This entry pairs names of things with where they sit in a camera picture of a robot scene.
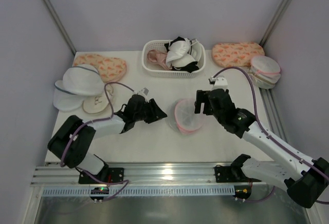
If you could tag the aluminium mounting rail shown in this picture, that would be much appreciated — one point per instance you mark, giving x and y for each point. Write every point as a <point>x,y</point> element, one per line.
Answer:
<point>169,173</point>

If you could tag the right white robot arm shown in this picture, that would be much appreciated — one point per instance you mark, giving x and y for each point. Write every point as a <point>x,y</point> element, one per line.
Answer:
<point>302,177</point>

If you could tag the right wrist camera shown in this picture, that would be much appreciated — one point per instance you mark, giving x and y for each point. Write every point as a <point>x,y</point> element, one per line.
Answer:
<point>218,83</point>

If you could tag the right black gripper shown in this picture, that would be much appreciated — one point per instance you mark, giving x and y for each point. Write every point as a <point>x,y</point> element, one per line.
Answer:
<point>208,100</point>

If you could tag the pink bra in basket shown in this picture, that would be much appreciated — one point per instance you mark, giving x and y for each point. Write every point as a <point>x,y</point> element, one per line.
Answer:
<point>159,58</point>

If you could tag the left floral laundry bag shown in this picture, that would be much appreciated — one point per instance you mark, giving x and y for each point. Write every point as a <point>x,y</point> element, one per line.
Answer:
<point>110,69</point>

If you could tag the white slotted cable duct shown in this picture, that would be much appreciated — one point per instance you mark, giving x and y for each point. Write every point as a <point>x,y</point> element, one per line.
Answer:
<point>140,191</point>

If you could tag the white bra in basket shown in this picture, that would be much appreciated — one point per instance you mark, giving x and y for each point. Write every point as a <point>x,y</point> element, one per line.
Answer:
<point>180,53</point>

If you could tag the black bra in basket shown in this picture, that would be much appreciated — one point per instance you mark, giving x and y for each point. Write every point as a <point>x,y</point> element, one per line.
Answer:
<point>189,67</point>

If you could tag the cream laundry bag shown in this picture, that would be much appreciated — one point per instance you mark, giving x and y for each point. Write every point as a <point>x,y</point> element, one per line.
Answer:
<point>98,104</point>

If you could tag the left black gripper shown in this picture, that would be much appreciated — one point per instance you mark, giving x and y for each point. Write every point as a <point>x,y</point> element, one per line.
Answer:
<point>148,108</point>

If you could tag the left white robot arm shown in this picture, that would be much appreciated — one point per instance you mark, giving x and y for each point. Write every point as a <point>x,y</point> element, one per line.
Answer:
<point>71,142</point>

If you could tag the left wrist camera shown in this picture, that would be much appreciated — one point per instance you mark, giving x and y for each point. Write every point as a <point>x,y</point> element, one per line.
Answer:
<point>143,92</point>

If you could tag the right floral laundry bag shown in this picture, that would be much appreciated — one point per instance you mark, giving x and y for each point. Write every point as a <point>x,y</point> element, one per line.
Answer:
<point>235,54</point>

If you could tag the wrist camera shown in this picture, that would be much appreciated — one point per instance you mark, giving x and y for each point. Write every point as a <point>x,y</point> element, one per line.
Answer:
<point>218,83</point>
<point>143,92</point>

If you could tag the white plastic basket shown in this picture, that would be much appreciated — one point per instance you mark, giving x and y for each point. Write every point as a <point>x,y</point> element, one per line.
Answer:
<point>187,58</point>

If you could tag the white blue-trim mesh bag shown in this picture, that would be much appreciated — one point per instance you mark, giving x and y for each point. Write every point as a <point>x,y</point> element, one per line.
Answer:
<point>78,83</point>

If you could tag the pink-trim mesh laundry bag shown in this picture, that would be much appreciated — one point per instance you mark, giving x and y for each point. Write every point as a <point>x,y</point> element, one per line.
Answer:
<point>182,117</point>

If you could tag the floral laundry bag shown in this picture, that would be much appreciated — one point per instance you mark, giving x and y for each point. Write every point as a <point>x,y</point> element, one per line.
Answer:
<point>235,54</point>
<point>110,69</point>

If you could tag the right side aluminium rail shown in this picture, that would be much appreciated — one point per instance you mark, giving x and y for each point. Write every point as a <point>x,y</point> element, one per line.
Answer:
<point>272,113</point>

